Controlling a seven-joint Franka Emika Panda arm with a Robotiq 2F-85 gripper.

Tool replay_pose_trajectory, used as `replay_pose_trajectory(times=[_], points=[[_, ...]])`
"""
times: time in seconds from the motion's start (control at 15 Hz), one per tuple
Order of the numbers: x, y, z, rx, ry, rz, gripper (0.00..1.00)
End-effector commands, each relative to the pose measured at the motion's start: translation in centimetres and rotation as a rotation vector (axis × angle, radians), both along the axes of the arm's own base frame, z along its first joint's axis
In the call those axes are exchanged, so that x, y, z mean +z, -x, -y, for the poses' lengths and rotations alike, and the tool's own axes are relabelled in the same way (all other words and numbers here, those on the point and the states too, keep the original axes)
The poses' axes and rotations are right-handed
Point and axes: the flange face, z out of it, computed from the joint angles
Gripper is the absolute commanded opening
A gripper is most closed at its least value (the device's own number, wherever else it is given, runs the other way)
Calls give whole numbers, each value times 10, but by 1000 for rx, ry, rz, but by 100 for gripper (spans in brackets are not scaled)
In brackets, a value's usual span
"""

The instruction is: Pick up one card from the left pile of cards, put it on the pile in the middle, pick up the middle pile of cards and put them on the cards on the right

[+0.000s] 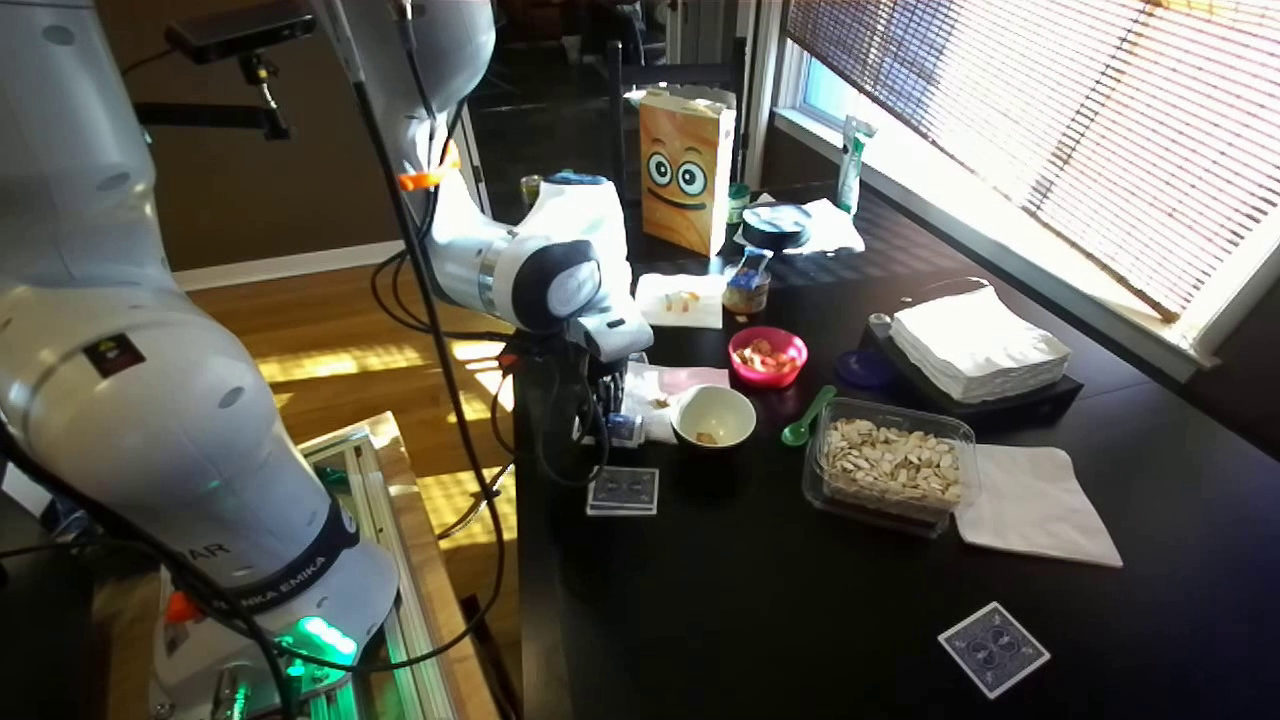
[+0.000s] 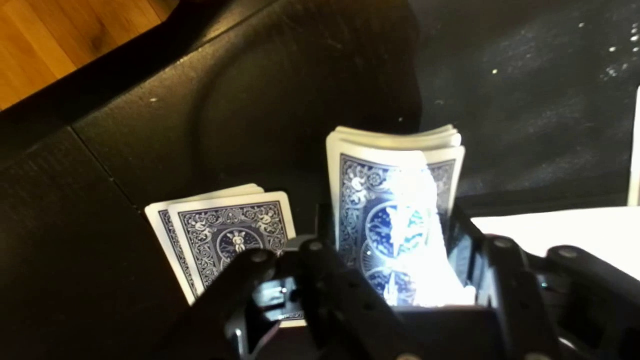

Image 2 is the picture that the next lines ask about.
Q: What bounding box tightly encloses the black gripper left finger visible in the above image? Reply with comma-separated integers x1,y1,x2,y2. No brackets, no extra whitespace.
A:
166,237,415,360

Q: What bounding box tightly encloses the large white paper napkin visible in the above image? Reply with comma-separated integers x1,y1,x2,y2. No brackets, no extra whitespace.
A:
468,204,640,281

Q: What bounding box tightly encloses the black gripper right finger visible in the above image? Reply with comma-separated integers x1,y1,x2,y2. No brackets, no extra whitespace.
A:
452,219,640,360

